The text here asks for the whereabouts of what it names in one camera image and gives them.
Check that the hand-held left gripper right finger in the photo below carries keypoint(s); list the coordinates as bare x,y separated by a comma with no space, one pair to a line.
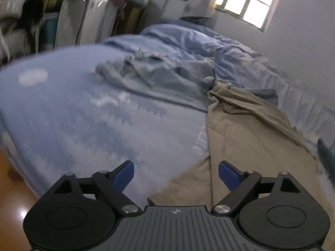
230,175

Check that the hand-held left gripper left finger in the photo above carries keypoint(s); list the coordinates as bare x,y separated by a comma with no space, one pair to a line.
123,175

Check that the beige shirt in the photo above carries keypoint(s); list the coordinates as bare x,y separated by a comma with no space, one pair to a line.
248,141

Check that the dark teal folded garment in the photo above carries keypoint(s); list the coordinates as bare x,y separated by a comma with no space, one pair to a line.
328,151

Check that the light blue shirt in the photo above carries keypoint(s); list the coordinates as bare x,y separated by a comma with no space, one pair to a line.
162,81

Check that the blue printed duvet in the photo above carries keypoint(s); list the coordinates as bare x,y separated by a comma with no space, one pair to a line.
209,44

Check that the brown cardboard box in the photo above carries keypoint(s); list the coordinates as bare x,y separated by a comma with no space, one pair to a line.
133,18

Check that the white suitcase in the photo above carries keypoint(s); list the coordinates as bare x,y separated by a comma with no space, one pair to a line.
96,18

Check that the blue pillow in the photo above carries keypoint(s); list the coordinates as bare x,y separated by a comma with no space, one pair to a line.
183,22

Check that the teal storage bin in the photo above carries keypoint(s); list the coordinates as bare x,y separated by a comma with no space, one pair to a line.
51,28

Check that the pink plaid cloth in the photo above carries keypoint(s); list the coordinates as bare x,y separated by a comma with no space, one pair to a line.
119,4

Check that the barred window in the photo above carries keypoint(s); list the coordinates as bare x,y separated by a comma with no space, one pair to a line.
248,2

